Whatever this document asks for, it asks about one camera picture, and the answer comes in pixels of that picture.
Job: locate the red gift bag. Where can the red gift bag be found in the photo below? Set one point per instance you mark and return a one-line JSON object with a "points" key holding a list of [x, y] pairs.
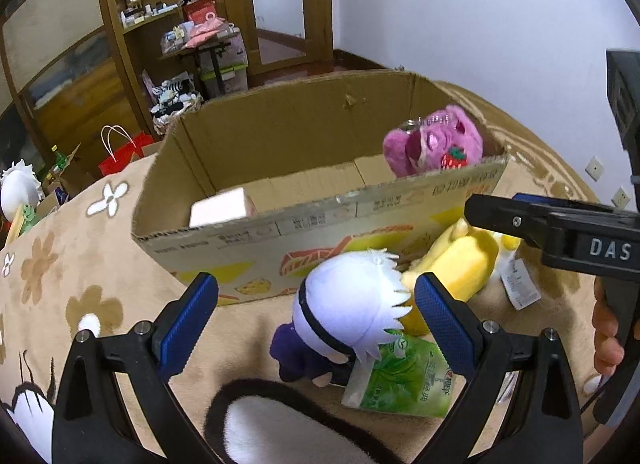
{"points": [[122, 152]]}

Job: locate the white wall socket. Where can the white wall socket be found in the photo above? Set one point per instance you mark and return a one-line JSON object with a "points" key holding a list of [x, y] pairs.
{"points": [[595, 167], [621, 197]]}

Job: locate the pink cloth pile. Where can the pink cloth pile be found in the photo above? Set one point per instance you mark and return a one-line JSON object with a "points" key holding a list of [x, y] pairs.
{"points": [[205, 30]]}

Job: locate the green tissue packet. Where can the green tissue packet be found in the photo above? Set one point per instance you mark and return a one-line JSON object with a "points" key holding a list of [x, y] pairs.
{"points": [[405, 380]]}

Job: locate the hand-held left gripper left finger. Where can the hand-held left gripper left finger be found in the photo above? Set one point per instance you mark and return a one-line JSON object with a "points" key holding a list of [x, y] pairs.
{"points": [[192, 325]]}

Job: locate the basket of socks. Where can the basket of socks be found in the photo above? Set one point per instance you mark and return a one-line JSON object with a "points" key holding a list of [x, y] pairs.
{"points": [[175, 99]]}

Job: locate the cardboard box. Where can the cardboard box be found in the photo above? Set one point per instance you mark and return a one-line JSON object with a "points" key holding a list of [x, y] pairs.
{"points": [[280, 179]]}

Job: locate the small folding table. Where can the small folding table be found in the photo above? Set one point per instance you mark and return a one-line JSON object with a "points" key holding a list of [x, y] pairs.
{"points": [[212, 52]]}

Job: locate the green bottle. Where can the green bottle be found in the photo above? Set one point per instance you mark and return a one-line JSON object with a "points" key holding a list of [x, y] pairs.
{"points": [[60, 160]]}

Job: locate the white spiky-haired plush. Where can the white spiky-haired plush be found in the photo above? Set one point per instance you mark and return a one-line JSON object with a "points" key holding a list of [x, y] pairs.
{"points": [[17, 189]]}

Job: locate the wooden door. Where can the wooden door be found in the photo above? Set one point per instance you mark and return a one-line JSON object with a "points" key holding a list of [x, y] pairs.
{"points": [[235, 4]]}

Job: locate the red box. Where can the red box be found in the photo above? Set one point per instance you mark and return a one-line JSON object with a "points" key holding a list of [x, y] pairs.
{"points": [[200, 9]]}

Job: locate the clear plastic storage bin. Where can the clear plastic storage bin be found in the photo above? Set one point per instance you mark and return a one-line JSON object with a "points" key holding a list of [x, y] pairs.
{"points": [[227, 67]]}

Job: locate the white-haired plush doll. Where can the white-haired plush doll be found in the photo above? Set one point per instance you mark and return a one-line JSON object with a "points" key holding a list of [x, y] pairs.
{"points": [[345, 309]]}

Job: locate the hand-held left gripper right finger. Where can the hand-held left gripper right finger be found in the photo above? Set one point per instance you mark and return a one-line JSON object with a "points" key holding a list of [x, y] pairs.
{"points": [[443, 325]]}

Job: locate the wooden cabinet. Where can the wooden cabinet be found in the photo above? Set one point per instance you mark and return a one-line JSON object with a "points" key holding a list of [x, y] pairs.
{"points": [[75, 44]]}

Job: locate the person's right hand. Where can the person's right hand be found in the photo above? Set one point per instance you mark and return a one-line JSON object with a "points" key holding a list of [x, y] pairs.
{"points": [[606, 331]]}

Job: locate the green frog toy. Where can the green frog toy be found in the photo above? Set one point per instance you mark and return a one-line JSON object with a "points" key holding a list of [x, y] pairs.
{"points": [[27, 216]]}

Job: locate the pink and white tissue pack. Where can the pink and white tissue pack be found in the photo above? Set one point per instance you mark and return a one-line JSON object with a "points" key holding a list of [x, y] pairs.
{"points": [[222, 209]]}

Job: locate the yellow plush toy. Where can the yellow plush toy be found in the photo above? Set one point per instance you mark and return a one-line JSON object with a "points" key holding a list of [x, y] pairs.
{"points": [[457, 264]]}

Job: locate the pink plush bear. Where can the pink plush bear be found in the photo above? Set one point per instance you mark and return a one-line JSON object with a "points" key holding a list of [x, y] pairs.
{"points": [[434, 144]]}

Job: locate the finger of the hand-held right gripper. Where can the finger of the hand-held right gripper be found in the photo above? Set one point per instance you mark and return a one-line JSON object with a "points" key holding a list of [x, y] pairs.
{"points": [[505, 220], [555, 205]]}

